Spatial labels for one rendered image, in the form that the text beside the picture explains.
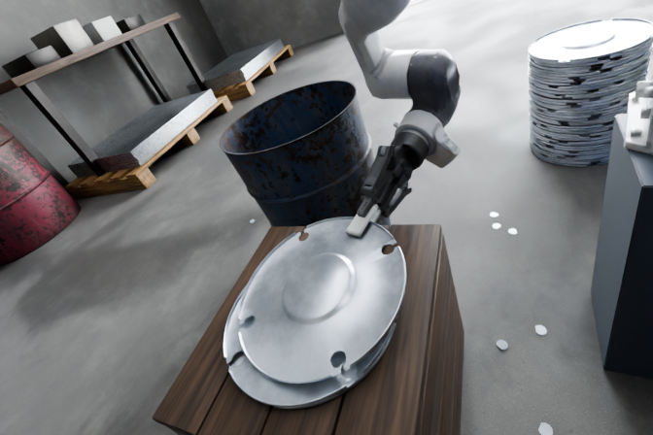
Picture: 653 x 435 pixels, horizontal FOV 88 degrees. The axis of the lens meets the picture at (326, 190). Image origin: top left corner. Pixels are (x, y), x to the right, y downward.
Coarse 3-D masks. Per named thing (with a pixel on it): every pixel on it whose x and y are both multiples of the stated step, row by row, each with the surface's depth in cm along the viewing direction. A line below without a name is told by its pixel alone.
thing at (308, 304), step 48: (288, 240) 66; (336, 240) 60; (384, 240) 55; (288, 288) 56; (336, 288) 52; (384, 288) 49; (240, 336) 53; (288, 336) 50; (336, 336) 46; (384, 336) 43
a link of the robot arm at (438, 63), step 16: (416, 64) 64; (432, 64) 62; (448, 64) 62; (416, 80) 64; (432, 80) 62; (448, 80) 63; (416, 96) 67; (432, 96) 65; (448, 96) 65; (432, 112) 67; (448, 112) 70
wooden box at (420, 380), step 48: (432, 240) 58; (240, 288) 65; (432, 288) 51; (432, 336) 48; (192, 384) 52; (384, 384) 42; (432, 384) 46; (192, 432) 46; (240, 432) 44; (288, 432) 42; (336, 432) 40; (384, 432) 38; (432, 432) 44
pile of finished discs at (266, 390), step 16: (224, 336) 55; (224, 352) 52; (240, 352) 53; (336, 352) 47; (240, 368) 50; (256, 368) 49; (352, 368) 45; (368, 368) 43; (240, 384) 48; (256, 384) 47; (272, 384) 46; (288, 384) 46; (304, 384) 45; (320, 384) 44; (336, 384) 43; (352, 384) 43; (272, 400) 44; (288, 400) 44; (304, 400) 43; (320, 400) 42
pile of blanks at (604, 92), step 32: (544, 64) 98; (576, 64) 91; (608, 64) 88; (640, 64) 89; (544, 96) 104; (576, 96) 95; (608, 96) 93; (544, 128) 108; (576, 128) 101; (608, 128) 99; (544, 160) 115; (576, 160) 107; (608, 160) 105
